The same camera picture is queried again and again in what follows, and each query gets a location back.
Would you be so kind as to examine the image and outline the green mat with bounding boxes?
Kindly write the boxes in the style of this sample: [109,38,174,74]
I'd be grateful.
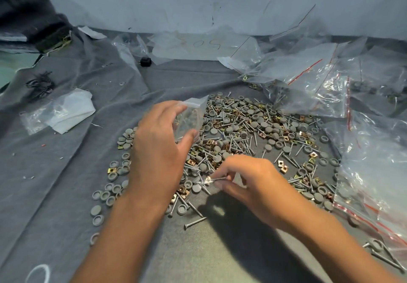
[0,52,41,89]

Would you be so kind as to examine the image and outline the grey cloth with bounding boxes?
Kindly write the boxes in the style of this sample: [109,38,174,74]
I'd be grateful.
[0,27,407,283]

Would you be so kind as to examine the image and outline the bundle of black wires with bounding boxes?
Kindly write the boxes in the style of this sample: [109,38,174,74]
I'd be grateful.
[25,71,55,100]

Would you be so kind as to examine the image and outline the clear zip bag dark parts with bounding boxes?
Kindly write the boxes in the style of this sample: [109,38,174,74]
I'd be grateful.
[337,36,407,116]

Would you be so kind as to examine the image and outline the small clear plastic bag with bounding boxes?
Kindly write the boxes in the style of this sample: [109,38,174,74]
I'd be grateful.
[173,95,210,142]

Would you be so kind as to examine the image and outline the pile of silver screws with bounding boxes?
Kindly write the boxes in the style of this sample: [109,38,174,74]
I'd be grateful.
[165,92,338,230]

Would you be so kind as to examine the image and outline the person's right forearm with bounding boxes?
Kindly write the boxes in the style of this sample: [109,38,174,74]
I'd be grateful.
[274,194,399,283]

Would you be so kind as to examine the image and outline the white paper scrap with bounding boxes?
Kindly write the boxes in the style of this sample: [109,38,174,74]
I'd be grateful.
[78,26,108,40]

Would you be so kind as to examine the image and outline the silver screw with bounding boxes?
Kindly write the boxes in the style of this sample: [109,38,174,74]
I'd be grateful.
[198,176,228,186]

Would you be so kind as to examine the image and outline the pile of grey plastic caps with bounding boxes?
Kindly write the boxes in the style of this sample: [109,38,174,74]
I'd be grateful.
[90,93,342,246]

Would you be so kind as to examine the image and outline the crumpled clear plastic bag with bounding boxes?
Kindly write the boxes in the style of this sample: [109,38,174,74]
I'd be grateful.
[111,33,150,86]

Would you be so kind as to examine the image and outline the person's right hand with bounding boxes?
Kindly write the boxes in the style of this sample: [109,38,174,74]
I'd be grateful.
[214,154,306,231]

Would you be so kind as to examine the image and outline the dark folded fabric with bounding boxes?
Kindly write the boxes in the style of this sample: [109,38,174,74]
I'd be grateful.
[0,0,73,54]

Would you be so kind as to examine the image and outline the person's left forearm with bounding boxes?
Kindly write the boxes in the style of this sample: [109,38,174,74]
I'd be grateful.
[71,188,175,283]

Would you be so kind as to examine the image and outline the large clear bag with writing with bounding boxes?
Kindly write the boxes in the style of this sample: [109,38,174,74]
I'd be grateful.
[148,25,263,62]

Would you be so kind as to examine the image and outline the person's left hand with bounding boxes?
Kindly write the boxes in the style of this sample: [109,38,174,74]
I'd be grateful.
[130,100,199,199]

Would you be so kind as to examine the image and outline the clear bag with white paper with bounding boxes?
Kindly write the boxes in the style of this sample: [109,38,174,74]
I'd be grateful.
[19,88,96,135]

